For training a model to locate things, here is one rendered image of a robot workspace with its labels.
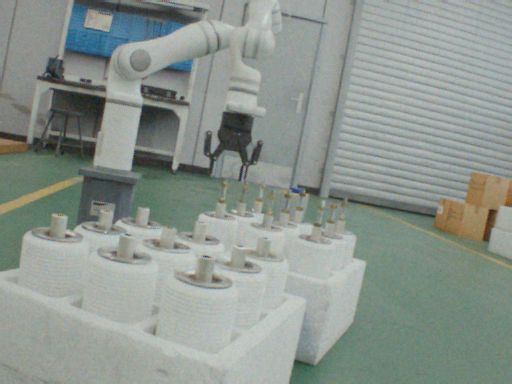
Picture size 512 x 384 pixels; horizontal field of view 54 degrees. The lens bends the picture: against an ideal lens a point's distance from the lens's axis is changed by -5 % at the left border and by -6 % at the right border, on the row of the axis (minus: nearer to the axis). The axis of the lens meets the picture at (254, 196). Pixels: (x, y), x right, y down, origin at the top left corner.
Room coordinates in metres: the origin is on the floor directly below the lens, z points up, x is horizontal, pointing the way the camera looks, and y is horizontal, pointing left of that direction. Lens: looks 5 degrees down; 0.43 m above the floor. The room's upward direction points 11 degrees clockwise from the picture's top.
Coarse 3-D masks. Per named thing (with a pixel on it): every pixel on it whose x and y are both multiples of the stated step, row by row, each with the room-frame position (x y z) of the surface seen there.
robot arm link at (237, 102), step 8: (232, 96) 1.22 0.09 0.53; (240, 96) 1.22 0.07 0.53; (248, 96) 1.22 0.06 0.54; (256, 96) 1.24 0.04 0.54; (224, 104) 1.24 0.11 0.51; (232, 104) 1.17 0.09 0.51; (240, 104) 1.18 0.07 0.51; (248, 104) 1.22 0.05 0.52; (232, 112) 1.22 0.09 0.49; (240, 112) 1.18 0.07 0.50; (248, 112) 1.18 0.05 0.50; (256, 112) 1.19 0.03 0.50; (264, 112) 1.20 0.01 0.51
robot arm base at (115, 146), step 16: (112, 112) 1.30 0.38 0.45; (128, 112) 1.30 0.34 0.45; (112, 128) 1.30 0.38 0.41; (128, 128) 1.31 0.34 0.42; (96, 144) 1.31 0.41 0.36; (112, 144) 1.30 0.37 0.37; (128, 144) 1.31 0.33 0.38; (96, 160) 1.31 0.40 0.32; (112, 160) 1.30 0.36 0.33; (128, 160) 1.32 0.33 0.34
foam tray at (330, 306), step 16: (224, 256) 1.16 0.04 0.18; (288, 272) 1.11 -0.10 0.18; (336, 272) 1.21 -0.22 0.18; (352, 272) 1.25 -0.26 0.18; (288, 288) 1.10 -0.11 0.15; (304, 288) 1.09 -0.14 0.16; (320, 288) 1.08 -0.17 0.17; (336, 288) 1.11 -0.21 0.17; (352, 288) 1.30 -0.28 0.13; (320, 304) 1.07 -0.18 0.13; (336, 304) 1.14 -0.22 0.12; (352, 304) 1.36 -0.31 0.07; (304, 320) 1.08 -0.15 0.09; (320, 320) 1.07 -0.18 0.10; (336, 320) 1.19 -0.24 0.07; (352, 320) 1.42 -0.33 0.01; (304, 336) 1.08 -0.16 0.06; (320, 336) 1.07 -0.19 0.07; (336, 336) 1.23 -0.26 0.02; (304, 352) 1.08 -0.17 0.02; (320, 352) 1.09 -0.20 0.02
